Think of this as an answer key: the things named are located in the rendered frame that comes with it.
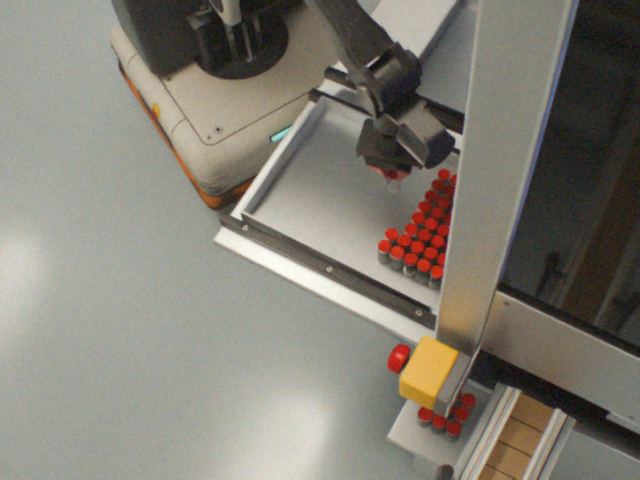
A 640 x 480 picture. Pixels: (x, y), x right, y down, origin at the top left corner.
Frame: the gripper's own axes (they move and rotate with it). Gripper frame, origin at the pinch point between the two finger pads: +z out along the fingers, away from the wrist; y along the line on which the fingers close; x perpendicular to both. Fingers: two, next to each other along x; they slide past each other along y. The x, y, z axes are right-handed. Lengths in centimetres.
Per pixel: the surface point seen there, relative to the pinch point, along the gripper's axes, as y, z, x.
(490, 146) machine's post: 15, -52, -27
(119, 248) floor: -85, 94, 15
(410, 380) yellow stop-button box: 10.6, -8.2, -34.7
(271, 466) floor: -24, 95, -34
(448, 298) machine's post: 13.2, -17.9, -26.5
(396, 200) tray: 0.6, 6.5, -0.9
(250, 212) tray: -21.9, 5.9, -8.8
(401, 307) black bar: 5.9, 4.8, -19.7
